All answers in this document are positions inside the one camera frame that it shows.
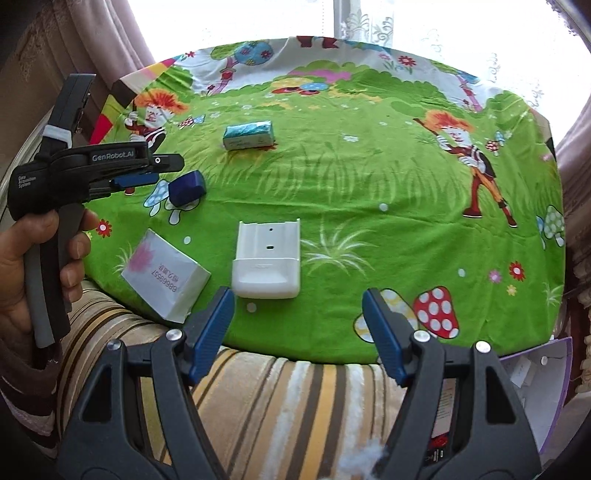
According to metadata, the black Dormi product box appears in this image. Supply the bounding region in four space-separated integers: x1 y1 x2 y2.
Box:
426 378 457 464

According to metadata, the dark blue small box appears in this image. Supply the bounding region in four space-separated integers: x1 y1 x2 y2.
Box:
168 170 206 207

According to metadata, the silver box pink flower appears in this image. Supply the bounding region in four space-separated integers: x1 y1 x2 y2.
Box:
121 229 211 324

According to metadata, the striped sleeve left forearm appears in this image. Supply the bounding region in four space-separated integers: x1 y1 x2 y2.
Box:
0 336 66 460

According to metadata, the person left hand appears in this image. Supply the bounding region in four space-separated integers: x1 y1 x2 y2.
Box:
0 208 100 365

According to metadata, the purple storage box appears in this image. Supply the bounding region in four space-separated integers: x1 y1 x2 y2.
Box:
500 337 572 453

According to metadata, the teal small box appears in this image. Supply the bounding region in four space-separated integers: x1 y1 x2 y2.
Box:
222 121 276 151

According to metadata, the white plastic holder base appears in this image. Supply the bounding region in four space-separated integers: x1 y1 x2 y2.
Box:
231 218 301 300

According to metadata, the green cartoon print cloth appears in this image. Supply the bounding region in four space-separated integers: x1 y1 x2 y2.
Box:
86 37 566 363

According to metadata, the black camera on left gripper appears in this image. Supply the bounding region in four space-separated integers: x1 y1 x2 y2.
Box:
39 73 96 158

